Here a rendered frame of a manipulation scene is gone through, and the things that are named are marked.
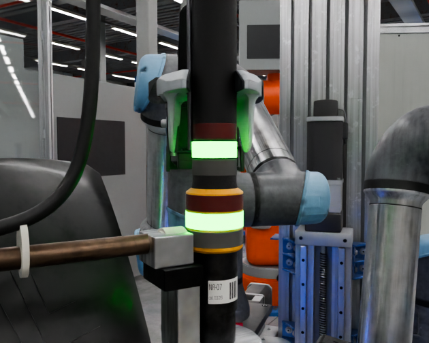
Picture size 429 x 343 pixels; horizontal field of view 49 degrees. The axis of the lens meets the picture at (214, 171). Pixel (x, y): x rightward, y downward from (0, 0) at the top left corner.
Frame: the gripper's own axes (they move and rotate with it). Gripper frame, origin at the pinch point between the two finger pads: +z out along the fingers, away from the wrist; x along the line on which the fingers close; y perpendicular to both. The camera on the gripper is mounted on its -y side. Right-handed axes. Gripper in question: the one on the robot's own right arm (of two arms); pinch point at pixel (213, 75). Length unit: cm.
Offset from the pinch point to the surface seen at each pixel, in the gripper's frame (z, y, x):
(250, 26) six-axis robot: -388, -104, -67
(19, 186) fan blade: -7.3, 8.3, 15.7
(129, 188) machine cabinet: -469, 47, 49
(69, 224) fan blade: -6.3, 11.4, 11.5
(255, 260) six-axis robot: -382, 106, -71
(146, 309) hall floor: -386, 149, 28
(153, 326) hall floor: -345, 149, 20
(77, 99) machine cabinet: -411, -41, 90
